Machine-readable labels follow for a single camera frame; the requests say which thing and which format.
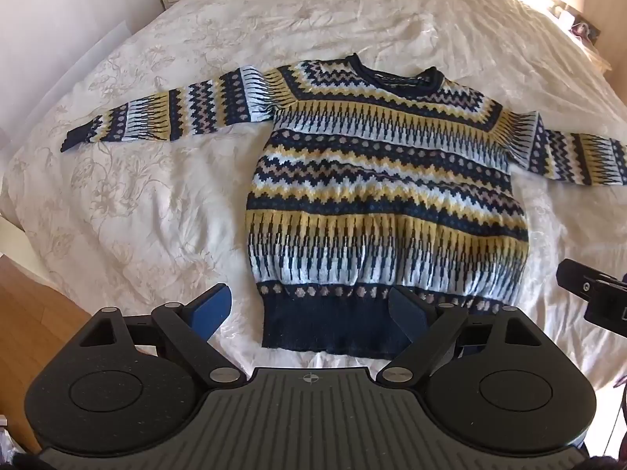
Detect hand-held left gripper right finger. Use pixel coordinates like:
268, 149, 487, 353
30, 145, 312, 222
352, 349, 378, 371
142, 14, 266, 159
381, 286, 545, 385

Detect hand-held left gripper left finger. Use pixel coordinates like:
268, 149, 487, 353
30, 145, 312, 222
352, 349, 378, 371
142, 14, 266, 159
78, 283, 241, 385

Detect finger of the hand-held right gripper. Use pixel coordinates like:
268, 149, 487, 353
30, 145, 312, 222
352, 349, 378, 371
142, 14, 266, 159
557, 258, 604, 300

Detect navy yellow white patterned sweater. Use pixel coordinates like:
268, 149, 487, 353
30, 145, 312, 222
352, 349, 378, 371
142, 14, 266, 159
60, 54, 627, 357

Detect white floral bedspread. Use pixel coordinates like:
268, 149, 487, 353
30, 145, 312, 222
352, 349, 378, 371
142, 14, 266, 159
0, 0, 627, 392

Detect dark picture frame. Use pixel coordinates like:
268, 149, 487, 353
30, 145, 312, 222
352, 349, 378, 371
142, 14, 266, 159
573, 18, 601, 43

